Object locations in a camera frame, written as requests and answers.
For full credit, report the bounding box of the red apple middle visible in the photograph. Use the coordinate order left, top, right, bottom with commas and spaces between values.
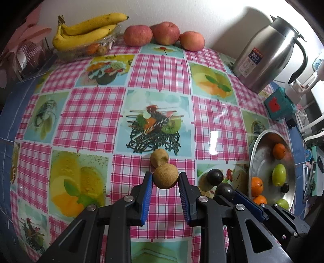
150, 21, 180, 46

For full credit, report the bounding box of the red apple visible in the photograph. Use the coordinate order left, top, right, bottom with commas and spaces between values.
150, 21, 180, 46
180, 31, 205, 52
123, 25, 153, 47

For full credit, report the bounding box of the large green fruit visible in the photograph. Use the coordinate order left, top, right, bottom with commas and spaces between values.
272, 164, 287, 186

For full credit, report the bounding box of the brown kiwi front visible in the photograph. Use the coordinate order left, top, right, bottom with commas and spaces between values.
153, 163, 178, 189

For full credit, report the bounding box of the yellow-green fruit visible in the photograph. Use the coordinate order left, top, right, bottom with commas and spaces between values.
276, 198, 289, 210

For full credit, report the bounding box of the brown kiwi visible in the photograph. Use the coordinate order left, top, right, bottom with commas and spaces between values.
153, 163, 178, 189
150, 148, 169, 168

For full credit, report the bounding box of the dark plum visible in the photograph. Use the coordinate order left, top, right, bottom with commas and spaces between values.
281, 183, 289, 194
214, 183, 236, 201
206, 169, 224, 186

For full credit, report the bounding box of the black charger plug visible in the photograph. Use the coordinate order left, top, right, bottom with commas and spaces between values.
286, 118, 296, 129

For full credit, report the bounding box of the checkered fruit-print tablecloth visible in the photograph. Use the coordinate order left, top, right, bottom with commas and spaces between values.
10, 43, 292, 263

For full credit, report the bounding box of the red apple left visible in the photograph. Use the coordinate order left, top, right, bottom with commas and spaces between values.
123, 25, 153, 47

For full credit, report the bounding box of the stainless steel thermos jug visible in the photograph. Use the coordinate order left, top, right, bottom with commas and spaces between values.
232, 16, 308, 93

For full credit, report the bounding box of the upper yellow banana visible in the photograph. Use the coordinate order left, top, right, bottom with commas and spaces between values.
61, 13, 129, 36

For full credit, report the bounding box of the clear glass fruit dish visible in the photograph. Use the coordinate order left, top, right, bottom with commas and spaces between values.
56, 25, 121, 62

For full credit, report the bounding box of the white shelf rack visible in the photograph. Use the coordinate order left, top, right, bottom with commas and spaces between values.
295, 81, 323, 141

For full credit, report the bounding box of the large steel bowl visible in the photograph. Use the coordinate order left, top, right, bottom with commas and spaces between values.
248, 129, 297, 212

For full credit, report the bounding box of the yellow banana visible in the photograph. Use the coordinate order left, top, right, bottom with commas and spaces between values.
61, 13, 129, 36
52, 24, 117, 52

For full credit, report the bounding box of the teal and white box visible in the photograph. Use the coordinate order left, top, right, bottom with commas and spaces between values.
312, 146, 324, 196

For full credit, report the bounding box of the orange mandarin with stem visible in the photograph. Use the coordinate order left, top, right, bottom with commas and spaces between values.
251, 176, 264, 197

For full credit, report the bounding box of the lower yellow banana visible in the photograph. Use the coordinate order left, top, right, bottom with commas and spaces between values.
52, 24, 117, 52

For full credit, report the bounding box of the red apple right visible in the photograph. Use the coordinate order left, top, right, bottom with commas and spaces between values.
180, 31, 205, 52

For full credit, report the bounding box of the teal toy box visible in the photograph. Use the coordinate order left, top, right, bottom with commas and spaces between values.
264, 87, 297, 121

